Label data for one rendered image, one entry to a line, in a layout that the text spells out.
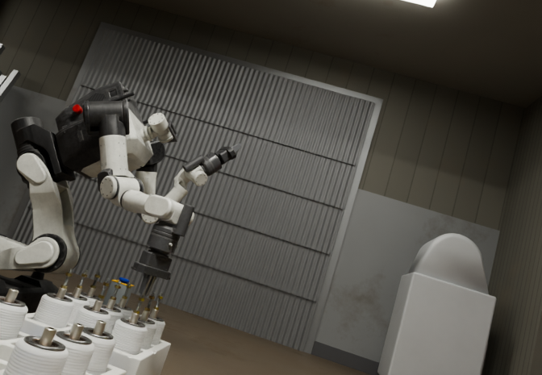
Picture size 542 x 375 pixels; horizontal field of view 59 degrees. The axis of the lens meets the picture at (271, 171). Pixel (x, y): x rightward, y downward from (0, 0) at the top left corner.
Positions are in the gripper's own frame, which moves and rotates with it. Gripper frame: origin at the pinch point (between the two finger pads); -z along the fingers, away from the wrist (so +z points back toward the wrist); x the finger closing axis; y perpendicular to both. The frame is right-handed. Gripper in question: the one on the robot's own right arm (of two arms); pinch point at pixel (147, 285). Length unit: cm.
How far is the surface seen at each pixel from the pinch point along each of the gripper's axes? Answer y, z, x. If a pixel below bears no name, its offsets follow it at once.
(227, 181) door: -244, 92, -202
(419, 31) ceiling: -93, 253, -228
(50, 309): -13.6, -14.7, 19.0
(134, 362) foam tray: 9.8, -19.9, 1.3
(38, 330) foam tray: -11.2, -20.3, 21.0
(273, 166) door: -215, 119, -228
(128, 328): 3.7, -12.6, 3.0
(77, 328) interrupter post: 29.6, -9.4, 31.3
